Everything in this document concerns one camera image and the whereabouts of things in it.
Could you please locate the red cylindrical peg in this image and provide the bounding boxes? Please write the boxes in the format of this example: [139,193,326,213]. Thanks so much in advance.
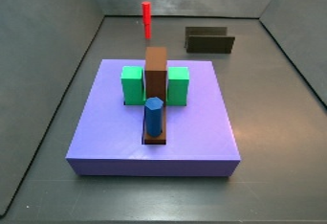
[142,1,151,39]

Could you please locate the purple base board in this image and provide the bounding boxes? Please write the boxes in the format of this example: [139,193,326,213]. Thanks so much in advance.
[67,59,241,176]

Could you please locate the blue hexagonal peg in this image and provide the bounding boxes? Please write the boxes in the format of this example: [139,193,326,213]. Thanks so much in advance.
[145,97,165,137]

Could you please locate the right green block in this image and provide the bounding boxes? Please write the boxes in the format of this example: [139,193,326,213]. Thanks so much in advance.
[167,67,190,106]

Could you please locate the green block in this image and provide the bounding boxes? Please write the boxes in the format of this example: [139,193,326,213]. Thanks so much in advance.
[121,66,145,105]
[167,67,190,106]

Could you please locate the left green block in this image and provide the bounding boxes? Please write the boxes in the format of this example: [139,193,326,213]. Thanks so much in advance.
[121,66,145,105]

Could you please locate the brown L-shaped block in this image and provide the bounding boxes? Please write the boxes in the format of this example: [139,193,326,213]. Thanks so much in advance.
[143,47,167,145]

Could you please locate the black angle bracket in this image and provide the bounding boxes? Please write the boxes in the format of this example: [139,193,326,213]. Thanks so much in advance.
[185,27,235,54]

